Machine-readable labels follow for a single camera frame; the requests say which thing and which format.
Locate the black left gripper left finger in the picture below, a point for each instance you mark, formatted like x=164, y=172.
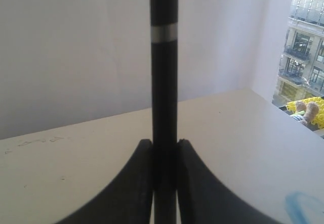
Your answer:
x=128, y=198

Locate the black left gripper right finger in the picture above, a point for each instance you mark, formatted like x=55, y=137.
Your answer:
x=203, y=198

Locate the black paintbrush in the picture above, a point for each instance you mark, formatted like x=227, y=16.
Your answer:
x=164, y=74

